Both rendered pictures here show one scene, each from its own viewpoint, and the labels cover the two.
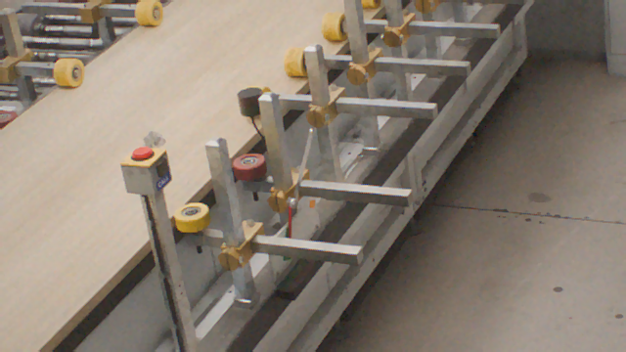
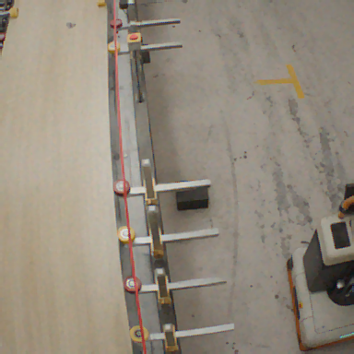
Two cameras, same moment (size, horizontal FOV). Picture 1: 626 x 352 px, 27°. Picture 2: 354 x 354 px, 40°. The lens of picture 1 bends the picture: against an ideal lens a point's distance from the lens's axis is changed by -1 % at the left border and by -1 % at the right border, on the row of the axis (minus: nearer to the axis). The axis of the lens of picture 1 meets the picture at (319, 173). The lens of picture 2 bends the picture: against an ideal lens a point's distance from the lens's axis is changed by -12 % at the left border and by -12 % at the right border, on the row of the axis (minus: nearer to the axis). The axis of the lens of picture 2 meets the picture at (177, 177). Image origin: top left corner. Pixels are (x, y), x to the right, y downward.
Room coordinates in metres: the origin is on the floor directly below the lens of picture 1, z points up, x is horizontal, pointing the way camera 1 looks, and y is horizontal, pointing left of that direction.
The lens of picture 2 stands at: (0.53, 1.32, 3.04)
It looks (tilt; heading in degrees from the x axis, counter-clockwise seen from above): 57 degrees down; 326
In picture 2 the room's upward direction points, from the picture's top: 3 degrees counter-clockwise
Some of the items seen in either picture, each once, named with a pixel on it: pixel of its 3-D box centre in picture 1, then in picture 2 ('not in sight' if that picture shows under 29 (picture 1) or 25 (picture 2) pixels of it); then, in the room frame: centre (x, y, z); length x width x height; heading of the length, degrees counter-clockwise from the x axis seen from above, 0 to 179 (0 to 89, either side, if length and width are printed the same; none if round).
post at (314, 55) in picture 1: (326, 132); not in sight; (2.99, -0.03, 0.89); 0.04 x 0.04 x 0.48; 61
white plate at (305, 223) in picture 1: (294, 236); not in sight; (2.73, 0.08, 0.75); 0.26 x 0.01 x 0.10; 151
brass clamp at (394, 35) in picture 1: (399, 29); not in sight; (3.45, -0.29, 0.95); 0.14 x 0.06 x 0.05; 151
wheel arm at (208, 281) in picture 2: not in sight; (178, 286); (1.24, 0.86, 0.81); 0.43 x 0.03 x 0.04; 61
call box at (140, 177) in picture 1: (147, 172); (134, 41); (2.32, 0.34, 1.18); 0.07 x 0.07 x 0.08; 61
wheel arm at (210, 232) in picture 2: not in sight; (171, 238); (1.46, 0.74, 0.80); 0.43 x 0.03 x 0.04; 61
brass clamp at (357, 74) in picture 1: (365, 66); not in sight; (3.23, -0.17, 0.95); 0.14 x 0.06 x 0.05; 151
